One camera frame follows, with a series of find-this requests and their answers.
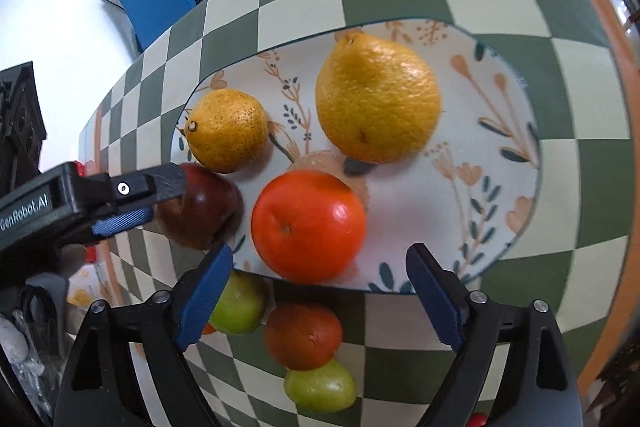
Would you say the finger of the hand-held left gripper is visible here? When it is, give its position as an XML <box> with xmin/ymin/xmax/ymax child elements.
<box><xmin>80</xmin><ymin>163</ymin><xmax>187</xmax><ymax>224</ymax></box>
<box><xmin>90</xmin><ymin>206</ymin><xmax>156</xmax><ymax>240</ymax></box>

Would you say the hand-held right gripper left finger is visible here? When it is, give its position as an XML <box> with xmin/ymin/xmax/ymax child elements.
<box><xmin>52</xmin><ymin>243</ymin><xmax>235</xmax><ymax>427</ymax></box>

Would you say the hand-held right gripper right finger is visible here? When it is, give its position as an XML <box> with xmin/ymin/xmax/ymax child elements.
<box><xmin>405</xmin><ymin>243</ymin><xmax>586</xmax><ymax>427</ymax></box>

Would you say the red apple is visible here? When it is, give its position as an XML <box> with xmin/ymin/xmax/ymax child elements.
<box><xmin>154</xmin><ymin>164</ymin><xmax>243</xmax><ymax>252</ymax></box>

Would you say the floral oval plate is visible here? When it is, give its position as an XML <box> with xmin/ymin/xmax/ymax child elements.
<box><xmin>170</xmin><ymin>19</ymin><xmax>543</xmax><ymax>295</ymax></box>

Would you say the round green apple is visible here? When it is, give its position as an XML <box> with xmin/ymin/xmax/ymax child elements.
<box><xmin>207</xmin><ymin>271</ymin><xmax>268</xmax><ymax>335</ymax></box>

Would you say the small yellow citrus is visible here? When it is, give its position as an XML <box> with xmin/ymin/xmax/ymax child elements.
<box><xmin>184</xmin><ymin>89</ymin><xmax>271</xmax><ymax>174</ymax></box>

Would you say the black carved cabinet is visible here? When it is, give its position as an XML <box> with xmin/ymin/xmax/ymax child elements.
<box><xmin>0</xmin><ymin>62</ymin><xmax>48</xmax><ymax>188</ymax></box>

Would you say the dark orange tangerine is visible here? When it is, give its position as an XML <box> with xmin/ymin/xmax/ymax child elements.
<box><xmin>264</xmin><ymin>303</ymin><xmax>345</xmax><ymax>371</ymax></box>

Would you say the bright orange tangerine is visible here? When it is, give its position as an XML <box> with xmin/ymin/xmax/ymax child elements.
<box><xmin>251</xmin><ymin>171</ymin><xmax>367</xmax><ymax>285</ymax></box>

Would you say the oblong green apple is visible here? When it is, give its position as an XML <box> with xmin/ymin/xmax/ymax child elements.
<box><xmin>283</xmin><ymin>358</ymin><xmax>358</xmax><ymax>414</ymax></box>

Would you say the large yellow citrus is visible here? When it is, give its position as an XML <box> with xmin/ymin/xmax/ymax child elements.
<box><xmin>315</xmin><ymin>32</ymin><xmax>443</xmax><ymax>164</ymax></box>

